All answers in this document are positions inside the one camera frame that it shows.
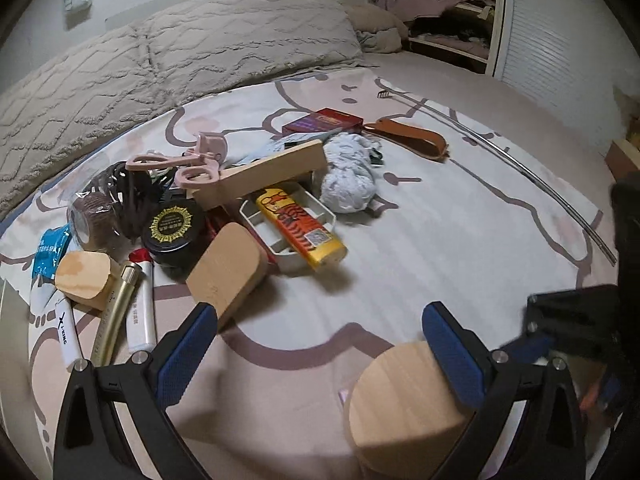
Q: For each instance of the blue packet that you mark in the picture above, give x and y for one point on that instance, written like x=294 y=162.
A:
x=50 y=255

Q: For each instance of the pink eyelash curler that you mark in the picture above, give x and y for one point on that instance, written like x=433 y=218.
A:
x=205 y=145

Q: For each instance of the long oval wooden box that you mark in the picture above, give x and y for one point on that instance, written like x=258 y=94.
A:
x=82 y=277

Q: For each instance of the long wooden block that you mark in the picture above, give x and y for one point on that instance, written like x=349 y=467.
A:
x=265 y=172

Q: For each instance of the round wooden box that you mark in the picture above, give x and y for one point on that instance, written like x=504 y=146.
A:
x=400 y=410

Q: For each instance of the rounded wooden block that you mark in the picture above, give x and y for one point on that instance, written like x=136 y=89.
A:
x=225 y=275

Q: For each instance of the dark clothes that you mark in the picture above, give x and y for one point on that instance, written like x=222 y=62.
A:
x=450 y=25

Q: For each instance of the pink printed blanket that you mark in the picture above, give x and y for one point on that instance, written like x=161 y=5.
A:
x=425 y=260

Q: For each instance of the yellow tiger print box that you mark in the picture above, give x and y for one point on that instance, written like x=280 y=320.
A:
x=300 y=230

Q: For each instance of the black round tin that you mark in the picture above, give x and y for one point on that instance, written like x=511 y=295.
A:
x=172 y=232

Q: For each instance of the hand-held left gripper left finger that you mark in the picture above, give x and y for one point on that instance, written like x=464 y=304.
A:
x=182 y=360

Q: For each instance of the white louvered door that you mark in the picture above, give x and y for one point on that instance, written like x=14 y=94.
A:
x=550 y=25

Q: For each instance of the wooden furniture edge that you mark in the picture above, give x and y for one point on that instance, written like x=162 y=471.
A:
x=622 y=157

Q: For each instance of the small white tube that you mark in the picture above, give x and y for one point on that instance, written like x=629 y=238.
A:
x=140 y=320

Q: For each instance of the small red tube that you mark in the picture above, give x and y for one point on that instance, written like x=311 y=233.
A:
x=140 y=256

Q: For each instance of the small grey cloth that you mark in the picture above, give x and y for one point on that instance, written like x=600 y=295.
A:
x=380 y=42

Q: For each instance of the white plastic tray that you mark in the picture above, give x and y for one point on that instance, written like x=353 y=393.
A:
x=260 y=232

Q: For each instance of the wall niche shelf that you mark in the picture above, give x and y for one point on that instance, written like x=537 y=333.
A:
x=497 y=10

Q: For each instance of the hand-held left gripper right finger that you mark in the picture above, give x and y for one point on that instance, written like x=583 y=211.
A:
x=452 y=355

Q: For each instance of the metal back scratcher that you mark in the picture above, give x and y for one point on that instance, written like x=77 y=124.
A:
x=530 y=176

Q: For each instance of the beige textured pillow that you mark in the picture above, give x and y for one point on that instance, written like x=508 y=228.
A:
x=65 y=110
x=240 y=35

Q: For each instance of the white lighter with black mark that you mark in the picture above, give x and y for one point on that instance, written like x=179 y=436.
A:
x=66 y=332

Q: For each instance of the gold tube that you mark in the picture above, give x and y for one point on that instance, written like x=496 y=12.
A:
x=112 y=310

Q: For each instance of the red box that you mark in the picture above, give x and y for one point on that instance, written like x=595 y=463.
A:
x=322 y=121

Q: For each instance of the beige bed sheet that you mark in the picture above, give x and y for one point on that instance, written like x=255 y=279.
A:
x=500 y=95

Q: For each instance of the white crumpled cloth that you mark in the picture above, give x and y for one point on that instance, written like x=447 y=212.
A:
x=350 y=175

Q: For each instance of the black hair claw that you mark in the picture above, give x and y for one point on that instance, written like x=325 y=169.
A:
x=132 y=200

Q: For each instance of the beige cushion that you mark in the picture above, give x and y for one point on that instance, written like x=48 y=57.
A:
x=372 y=20

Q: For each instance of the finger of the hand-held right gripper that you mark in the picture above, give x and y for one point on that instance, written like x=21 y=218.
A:
x=527 y=347

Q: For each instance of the clear bag with brown roll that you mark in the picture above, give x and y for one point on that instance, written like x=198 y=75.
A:
x=92 y=220

